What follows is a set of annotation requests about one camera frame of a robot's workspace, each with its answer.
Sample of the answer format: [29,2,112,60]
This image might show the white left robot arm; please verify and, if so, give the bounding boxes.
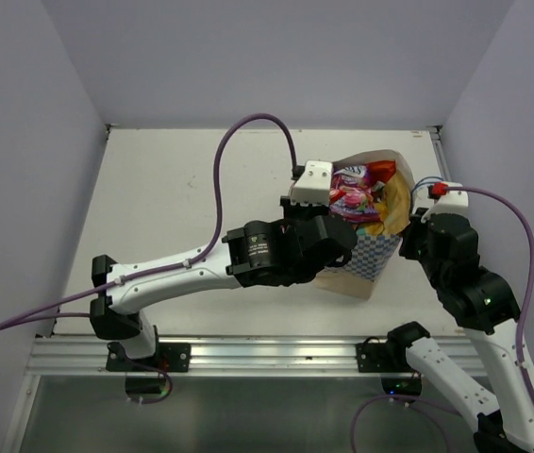
[90,204,358,371]

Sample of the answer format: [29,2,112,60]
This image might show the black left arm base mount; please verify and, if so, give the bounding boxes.
[106,342,192,374]

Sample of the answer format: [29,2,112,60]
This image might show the checkered paper bag blue handles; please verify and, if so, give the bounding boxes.
[315,149,414,299]

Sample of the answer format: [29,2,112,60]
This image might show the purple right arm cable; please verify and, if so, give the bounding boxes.
[350,183,534,453]

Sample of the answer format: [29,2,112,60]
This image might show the front aluminium mounting rail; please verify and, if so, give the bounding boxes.
[25,335,365,378]

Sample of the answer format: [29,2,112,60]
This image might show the purple Fox's candy bag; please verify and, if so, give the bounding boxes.
[329,165,380,224]

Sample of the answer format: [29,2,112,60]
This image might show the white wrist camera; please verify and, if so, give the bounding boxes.
[424,181,469,220]
[289,160,334,208]

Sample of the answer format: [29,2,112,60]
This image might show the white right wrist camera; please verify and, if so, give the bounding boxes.
[424,181,469,220]

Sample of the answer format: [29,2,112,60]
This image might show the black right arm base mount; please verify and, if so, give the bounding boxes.
[355,337,413,374]

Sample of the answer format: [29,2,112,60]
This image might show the red chip bag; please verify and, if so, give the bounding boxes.
[366,160,396,186]

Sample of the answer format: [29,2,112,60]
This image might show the aluminium table edge rail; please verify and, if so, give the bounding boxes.
[426,126,450,178]

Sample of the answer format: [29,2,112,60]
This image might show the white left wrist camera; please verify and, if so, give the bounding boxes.
[289,160,334,208]

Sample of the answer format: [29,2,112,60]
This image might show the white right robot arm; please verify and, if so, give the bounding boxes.
[385,209,534,452]

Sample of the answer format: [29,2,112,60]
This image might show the beige kraft chips bag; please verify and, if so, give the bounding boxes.
[355,173,410,236]

